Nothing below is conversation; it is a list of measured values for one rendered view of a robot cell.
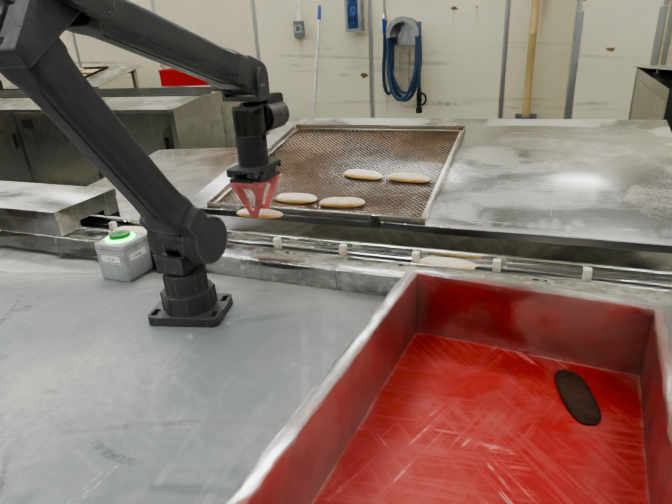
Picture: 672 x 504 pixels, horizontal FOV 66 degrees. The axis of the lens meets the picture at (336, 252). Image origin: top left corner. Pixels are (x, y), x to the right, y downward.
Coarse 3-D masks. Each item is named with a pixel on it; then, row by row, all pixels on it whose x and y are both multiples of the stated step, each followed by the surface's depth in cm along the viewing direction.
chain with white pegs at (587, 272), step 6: (114, 222) 117; (114, 228) 117; (276, 240) 102; (276, 246) 103; (342, 246) 97; (342, 252) 98; (414, 252) 93; (414, 258) 93; (498, 264) 87; (492, 270) 88; (498, 270) 88; (588, 270) 82; (582, 276) 84; (588, 276) 83
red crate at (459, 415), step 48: (432, 336) 76; (384, 384) 66; (432, 384) 66; (480, 384) 65; (528, 384) 65; (624, 384) 64; (384, 432) 59; (432, 432) 58; (480, 432) 58; (528, 432) 57; (576, 432) 57; (624, 432) 57; (336, 480) 53; (384, 480) 52; (432, 480) 52; (480, 480) 52; (528, 480) 51; (576, 480) 51; (624, 480) 51
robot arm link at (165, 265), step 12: (156, 240) 82; (168, 240) 80; (180, 240) 79; (168, 252) 82; (180, 252) 80; (156, 264) 82; (168, 264) 81; (180, 264) 80; (192, 264) 82; (180, 276) 82
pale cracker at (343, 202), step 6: (330, 198) 112; (336, 198) 112; (342, 198) 111; (348, 198) 111; (354, 198) 111; (324, 204) 111; (330, 204) 110; (336, 204) 110; (342, 204) 110; (348, 204) 109; (354, 204) 109; (360, 204) 109
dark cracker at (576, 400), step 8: (560, 376) 64; (568, 376) 64; (576, 376) 64; (560, 384) 63; (568, 384) 63; (576, 384) 63; (584, 384) 63; (560, 392) 62; (568, 392) 62; (576, 392) 61; (584, 392) 61; (568, 400) 61; (576, 400) 60; (584, 400) 60; (592, 400) 60; (568, 408) 60; (576, 408) 59; (584, 408) 59; (592, 408) 59; (576, 416) 59; (584, 416) 58; (592, 416) 58; (600, 416) 58; (592, 424) 58
